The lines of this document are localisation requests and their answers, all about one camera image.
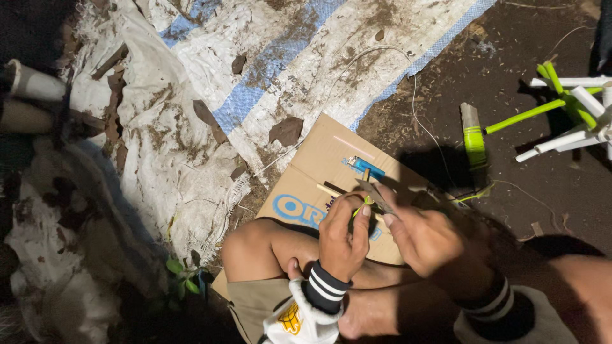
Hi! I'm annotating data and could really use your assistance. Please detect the person's right hand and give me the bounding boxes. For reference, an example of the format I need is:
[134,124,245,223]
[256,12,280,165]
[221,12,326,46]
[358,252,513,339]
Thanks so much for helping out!
[375,183,485,279]

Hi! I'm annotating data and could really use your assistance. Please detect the person's left hand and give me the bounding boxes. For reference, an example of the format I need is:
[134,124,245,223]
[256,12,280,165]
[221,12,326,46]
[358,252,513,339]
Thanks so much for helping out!
[318,191,374,283]

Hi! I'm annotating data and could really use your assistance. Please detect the thin green strip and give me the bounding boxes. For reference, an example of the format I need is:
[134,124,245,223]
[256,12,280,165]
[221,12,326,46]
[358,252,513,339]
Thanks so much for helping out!
[352,195,375,219]

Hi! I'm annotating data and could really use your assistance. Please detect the thin bamboo stick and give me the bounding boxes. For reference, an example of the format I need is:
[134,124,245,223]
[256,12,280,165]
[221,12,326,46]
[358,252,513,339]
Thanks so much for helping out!
[316,183,386,223]

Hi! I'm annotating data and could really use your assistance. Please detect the grey knife blade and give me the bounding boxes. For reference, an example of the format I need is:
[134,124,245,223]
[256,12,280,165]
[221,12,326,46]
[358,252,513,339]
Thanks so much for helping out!
[356,179,398,217]

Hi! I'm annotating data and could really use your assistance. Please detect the person's left leg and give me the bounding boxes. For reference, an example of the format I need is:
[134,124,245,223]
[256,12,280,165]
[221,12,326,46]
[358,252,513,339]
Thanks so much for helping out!
[220,217,407,288]

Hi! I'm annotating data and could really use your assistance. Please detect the blue lighter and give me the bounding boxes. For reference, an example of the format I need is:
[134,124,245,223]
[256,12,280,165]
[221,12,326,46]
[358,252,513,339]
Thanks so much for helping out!
[347,155,386,181]

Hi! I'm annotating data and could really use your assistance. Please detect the brown cardboard sheet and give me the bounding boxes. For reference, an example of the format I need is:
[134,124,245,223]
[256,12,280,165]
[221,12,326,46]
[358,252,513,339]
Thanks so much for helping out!
[210,113,460,302]

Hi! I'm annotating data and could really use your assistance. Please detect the khaki shorts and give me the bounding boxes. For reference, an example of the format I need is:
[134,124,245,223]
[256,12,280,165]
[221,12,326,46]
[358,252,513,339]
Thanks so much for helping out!
[227,276,293,344]

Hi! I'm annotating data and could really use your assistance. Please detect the bamboo piece with green tape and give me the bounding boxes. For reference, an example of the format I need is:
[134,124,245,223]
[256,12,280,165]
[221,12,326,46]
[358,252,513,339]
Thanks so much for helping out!
[460,102,489,171]

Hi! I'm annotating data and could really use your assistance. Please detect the small green plant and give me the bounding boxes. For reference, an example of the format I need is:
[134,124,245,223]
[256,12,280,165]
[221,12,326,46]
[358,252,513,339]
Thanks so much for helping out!
[165,257,204,299]

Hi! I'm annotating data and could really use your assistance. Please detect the white woven tarp blue stripes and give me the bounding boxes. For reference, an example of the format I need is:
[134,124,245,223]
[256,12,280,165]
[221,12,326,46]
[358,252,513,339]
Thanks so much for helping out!
[67,0,498,268]

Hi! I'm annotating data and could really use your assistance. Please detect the dirty white plastic sack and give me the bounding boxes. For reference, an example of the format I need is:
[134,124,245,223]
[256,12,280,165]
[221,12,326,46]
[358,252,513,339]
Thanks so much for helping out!
[0,139,169,344]

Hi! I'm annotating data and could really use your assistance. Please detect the brown cardboard tube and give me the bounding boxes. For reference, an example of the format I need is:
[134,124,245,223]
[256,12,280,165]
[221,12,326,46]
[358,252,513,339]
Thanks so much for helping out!
[0,97,54,135]

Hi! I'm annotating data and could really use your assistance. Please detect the white plastic pipe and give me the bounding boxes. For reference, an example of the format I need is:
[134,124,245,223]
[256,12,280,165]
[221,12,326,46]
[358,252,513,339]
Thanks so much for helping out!
[6,59,69,102]

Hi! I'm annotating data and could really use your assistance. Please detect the yellow-green cord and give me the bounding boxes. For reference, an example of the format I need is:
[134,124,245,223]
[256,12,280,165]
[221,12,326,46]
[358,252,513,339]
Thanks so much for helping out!
[453,183,495,204]

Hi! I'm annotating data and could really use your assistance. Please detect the thin brown wire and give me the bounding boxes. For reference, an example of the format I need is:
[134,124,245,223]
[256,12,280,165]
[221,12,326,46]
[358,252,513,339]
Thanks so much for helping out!
[492,179,562,232]

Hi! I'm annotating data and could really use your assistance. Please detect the green and white stick frame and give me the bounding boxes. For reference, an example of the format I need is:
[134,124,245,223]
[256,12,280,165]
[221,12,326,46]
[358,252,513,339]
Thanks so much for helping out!
[483,61,612,163]

